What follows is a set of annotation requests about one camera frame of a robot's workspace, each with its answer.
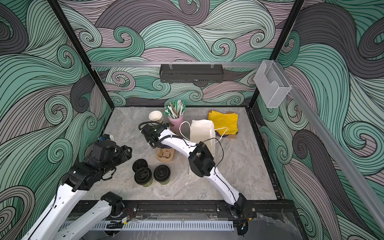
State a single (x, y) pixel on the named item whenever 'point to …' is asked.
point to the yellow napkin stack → (229, 120)
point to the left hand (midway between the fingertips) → (129, 149)
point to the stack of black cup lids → (139, 163)
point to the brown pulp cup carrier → (165, 155)
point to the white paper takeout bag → (203, 130)
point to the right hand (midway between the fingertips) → (165, 144)
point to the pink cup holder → (175, 123)
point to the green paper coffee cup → (165, 182)
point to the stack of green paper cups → (156, 117)
